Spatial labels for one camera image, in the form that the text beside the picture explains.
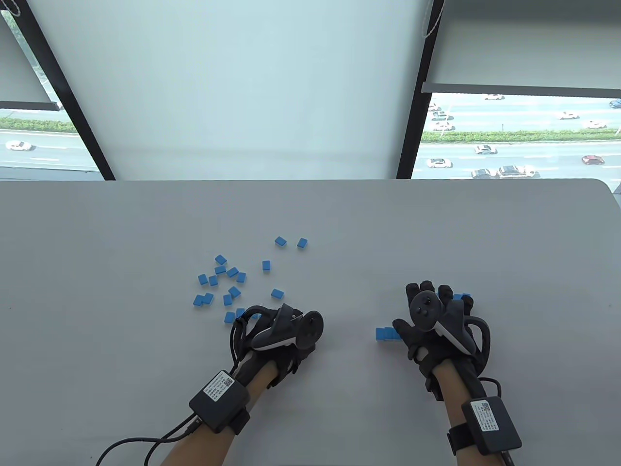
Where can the person's left hand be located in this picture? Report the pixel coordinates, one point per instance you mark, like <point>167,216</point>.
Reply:
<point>286,357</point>

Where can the green roadside hedge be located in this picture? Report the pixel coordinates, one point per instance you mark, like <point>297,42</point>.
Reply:
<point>509,136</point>
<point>29,125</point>

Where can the person's left forearm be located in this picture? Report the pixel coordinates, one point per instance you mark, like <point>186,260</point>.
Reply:
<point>208,446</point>

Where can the grey roller blind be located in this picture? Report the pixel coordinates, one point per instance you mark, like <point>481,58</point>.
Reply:
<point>524,43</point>
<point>14,82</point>

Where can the person's right hand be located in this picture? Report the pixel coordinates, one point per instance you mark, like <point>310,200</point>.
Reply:
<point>422,349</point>

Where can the person's right forearm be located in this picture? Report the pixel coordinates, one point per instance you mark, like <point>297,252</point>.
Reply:
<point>451,393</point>

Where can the wide white roller blind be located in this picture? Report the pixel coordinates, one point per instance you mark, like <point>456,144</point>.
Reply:
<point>242,87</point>

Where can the blue mahjong tile wall row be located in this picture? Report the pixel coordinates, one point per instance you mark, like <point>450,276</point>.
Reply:
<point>466,296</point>
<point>384,334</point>

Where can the black window frame post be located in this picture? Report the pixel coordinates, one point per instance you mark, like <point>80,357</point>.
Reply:
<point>68,97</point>
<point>417,107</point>

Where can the black and white hand controller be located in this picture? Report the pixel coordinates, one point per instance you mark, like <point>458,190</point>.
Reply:
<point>424,310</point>
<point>286,330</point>

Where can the blue mahjong tiles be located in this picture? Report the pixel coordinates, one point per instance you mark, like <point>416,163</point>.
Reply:
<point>234,291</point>

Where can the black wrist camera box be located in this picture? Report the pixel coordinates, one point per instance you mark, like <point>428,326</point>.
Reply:
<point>490,427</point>
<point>220,403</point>

